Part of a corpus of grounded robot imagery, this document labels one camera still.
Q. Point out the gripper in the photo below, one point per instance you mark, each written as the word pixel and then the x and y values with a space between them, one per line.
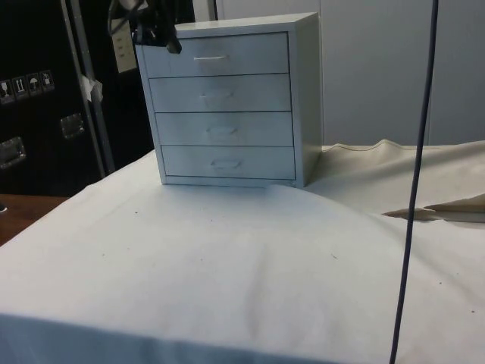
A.
pixel 146 11

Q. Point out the white chest of drawers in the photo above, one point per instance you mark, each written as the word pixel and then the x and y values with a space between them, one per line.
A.
pixel 227 95

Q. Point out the pale locker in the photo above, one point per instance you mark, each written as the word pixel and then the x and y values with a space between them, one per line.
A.
pixel 379 76
pixel 257 7

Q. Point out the black cabinet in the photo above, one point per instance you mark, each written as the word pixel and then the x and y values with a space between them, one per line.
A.
pixel 38 45

